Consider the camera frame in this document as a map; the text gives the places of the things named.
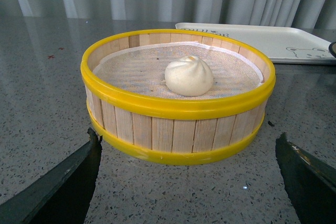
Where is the white steamed bun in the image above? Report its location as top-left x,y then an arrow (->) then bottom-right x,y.
164,56 -> 214,97

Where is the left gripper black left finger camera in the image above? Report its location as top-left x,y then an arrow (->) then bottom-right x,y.
1,128 -> 102,223

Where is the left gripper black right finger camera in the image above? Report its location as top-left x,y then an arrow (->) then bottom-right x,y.
275,133 -> 335,223

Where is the cream bear-print tray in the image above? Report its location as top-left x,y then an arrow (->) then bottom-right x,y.
175,23 -> 335,65

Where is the white steamer liner cloth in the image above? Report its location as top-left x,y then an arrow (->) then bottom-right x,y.
93,41 -> 263,100

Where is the yellow-rimmed wooden steamer basket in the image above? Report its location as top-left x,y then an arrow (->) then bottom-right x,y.
80,29 -> 276,165

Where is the beige plate with black rim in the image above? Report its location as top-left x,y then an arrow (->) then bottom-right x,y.
328,42 -> 336,58

